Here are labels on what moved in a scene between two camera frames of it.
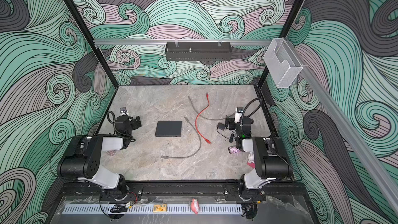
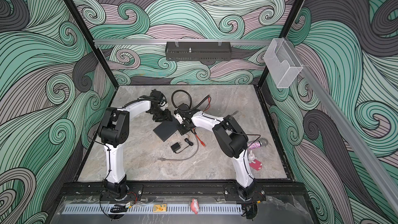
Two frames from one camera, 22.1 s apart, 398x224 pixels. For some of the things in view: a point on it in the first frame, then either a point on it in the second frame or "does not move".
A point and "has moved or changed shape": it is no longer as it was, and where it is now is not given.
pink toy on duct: (195, 206) does not move
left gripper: (133, 122) -> (166, 117)
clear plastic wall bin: (283, 65) does not move
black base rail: (187, 190) does not move
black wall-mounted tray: (198, 51) does not move
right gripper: (232, 123) -> (181, 131)
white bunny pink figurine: (251, 158) does not move
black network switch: (168, 128) has moved or changed shape
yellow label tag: (159, 208) does not move
